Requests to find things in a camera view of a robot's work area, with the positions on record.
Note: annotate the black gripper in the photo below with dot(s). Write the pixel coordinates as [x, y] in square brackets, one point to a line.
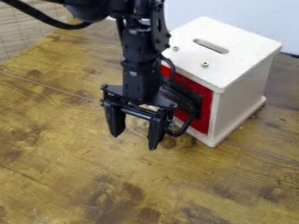
[157, 110]

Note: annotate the black drawer handle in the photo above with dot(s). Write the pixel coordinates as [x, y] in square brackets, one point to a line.
[189, 102]

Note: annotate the red drawer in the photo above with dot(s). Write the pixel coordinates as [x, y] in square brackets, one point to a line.
[201, 124]

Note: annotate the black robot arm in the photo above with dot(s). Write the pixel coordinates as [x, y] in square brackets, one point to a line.
[145, 39]

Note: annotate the white wooden cabinet box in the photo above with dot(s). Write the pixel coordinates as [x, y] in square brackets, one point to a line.
[222, 63]

